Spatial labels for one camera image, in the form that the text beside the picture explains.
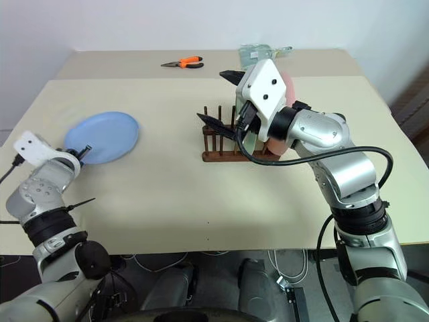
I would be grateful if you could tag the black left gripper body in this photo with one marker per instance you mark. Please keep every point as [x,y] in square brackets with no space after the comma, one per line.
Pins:
[73,155]

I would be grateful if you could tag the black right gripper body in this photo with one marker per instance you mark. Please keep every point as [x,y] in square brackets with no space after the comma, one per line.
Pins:
[248,118]

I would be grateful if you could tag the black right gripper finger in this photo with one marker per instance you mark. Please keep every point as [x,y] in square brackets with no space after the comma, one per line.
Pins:
[231,76]
[216,125]

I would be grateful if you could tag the pale green plate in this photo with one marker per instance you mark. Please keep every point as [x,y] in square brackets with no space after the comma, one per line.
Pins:
[250,142]

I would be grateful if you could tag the blue plate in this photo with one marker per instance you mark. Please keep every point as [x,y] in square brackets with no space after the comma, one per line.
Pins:
[107,135]

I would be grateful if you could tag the pink plate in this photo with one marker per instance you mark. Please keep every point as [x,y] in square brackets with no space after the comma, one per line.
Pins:
[290,88]

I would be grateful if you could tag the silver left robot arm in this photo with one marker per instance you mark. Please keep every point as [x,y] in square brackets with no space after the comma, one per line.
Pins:
[43,188]

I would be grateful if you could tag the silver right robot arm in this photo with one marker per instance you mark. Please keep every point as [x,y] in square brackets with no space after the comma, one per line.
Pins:
[348,167]

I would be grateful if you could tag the wooden dish rack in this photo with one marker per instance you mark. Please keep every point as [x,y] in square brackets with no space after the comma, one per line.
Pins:
[218,157]

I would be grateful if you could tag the clear bag of parts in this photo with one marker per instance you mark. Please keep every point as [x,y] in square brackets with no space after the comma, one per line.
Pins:
[254,53]

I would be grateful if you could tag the dark grey rounded shell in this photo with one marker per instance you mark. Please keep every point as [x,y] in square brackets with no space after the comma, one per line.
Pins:
[171,288]
[261,292]

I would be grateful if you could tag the black flat bar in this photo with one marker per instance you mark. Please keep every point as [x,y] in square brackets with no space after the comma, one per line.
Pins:
[296,302]

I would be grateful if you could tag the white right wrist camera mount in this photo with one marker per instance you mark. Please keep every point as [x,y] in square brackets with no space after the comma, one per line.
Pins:
[266,89]

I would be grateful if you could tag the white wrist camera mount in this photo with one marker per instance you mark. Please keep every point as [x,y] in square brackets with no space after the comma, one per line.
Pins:
[266,89]
[31,149]

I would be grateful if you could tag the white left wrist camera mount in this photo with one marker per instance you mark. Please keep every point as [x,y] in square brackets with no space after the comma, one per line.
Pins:
[31,149]

